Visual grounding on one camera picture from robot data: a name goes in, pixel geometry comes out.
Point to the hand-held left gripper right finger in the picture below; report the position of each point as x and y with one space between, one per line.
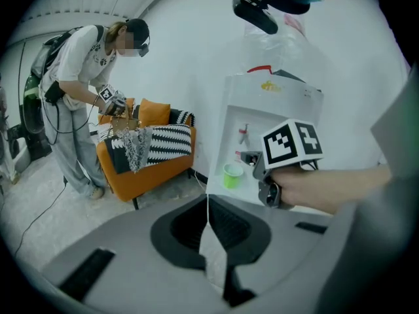
288 257

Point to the patterned grey cloth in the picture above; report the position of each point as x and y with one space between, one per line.
135 149

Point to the orange sofa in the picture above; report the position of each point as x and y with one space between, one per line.
140 182

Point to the clear water jug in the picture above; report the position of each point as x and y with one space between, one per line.
284 47

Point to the orange cushion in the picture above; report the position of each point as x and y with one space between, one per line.
130 104
155 113

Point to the white water dispenser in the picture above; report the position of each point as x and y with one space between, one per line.
239 103

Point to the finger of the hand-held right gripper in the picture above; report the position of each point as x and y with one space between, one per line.
244 155

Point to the black head camera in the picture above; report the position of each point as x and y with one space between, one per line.
255 11

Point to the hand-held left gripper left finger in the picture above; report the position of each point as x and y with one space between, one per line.
131 273

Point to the person's right hand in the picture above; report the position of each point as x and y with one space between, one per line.
298 188

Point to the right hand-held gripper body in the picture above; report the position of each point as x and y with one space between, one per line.
281 142

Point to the black white striped blanket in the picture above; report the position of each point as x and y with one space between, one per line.
114 152

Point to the black cabinet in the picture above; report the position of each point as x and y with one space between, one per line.
36 146

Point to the person's right forearm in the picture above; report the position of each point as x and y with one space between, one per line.
353 188

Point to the green cup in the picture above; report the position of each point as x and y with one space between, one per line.
233 177

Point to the black white striped cushion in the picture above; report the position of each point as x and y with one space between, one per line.
170 144

